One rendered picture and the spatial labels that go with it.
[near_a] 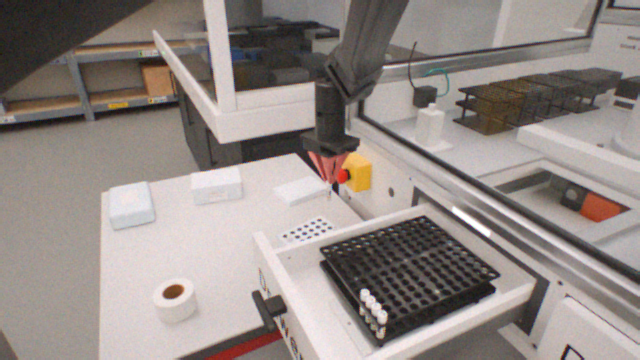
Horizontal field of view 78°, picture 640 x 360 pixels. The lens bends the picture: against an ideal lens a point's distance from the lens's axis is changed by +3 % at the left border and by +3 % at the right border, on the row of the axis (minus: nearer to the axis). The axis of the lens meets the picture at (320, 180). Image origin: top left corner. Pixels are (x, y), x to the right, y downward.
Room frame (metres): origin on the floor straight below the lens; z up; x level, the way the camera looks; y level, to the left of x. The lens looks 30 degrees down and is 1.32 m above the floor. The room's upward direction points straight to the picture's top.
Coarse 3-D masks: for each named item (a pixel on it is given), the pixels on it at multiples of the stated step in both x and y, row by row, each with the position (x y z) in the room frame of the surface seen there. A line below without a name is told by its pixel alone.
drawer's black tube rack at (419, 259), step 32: (416, 224) 0.57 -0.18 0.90; (352, 256) 0.48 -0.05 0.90; (384, 256) 0.48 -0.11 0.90; (416, 256) 0.48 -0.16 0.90; (448, 256) 0.48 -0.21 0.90; (384, 288) 0.41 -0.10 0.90; (416, 288) 0.41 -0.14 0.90; (448, 288) 0.41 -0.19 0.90; (480, 288) 0.44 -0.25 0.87; (416, 320) 0.38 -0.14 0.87
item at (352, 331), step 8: (328, 304) 0.43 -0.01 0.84; (336, 304) 0.43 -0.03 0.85; (336, 312) 0.41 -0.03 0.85; (344, 312) 0.41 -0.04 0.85; (344, 320) 0.39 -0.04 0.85; (344, 328) 0.39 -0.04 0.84; (352, 328) 0.38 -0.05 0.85; (352, 336) 0.37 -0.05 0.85; (360, 336) 0.37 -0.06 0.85; (360, 344) 0.35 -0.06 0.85; (360, 352) 0.35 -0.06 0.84; (368, 352) 0.34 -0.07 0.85
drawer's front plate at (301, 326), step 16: (256, 240) 0.48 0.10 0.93; (256, 256) 0.49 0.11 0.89; (272, 256) 0.45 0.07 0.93; (256, 272) 0.50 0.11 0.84; (272, 272) 0.41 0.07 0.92; (272, 288) 0.42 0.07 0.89; (288, 288) 0.38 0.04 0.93; (288, 304) 0.36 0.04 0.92; (304, 304) 0.35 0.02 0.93; (288, 320) 0.36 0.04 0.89; (304, 320) 0.33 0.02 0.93; (288, 336) 0.37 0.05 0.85; (304, 336) 0.31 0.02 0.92; (320, 336) 0.30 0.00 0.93; (304, 352) 0.31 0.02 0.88; (320, 352) 0.28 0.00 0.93
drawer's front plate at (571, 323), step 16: (560, 304) 0.36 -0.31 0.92; (576, 304) 0.36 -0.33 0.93; (560, 320) 0.35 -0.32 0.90; (576, 320) 0.34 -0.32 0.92; (592, 320) 0.33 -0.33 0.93; (544, 336) 0.36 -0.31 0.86; (560, 336) 0.35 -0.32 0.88; (576, 336) 0.33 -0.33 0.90; (592, 336) 0.32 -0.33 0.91; (608, 336) 0.31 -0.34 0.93; (624, 336) 0.31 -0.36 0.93; (544, 352) 0.36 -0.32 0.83; (560, 352) 0.34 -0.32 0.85; (592, 352) 0.32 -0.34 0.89; (608, 352) 0.30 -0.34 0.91; (624, 352) 0.29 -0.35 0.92
